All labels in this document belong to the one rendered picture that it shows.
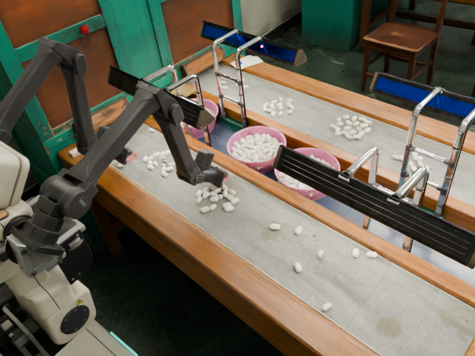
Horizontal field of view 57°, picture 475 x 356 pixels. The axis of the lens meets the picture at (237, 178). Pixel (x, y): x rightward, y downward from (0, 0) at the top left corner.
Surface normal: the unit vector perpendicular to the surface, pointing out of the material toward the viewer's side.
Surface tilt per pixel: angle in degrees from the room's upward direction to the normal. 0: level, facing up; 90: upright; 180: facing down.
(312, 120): 0
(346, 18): 90
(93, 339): 0
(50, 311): 90
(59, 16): 90
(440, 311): 0
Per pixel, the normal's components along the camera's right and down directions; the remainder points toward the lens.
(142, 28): 0.71, 0.40
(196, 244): -0.11, -0.75
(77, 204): 0.84, 0.39
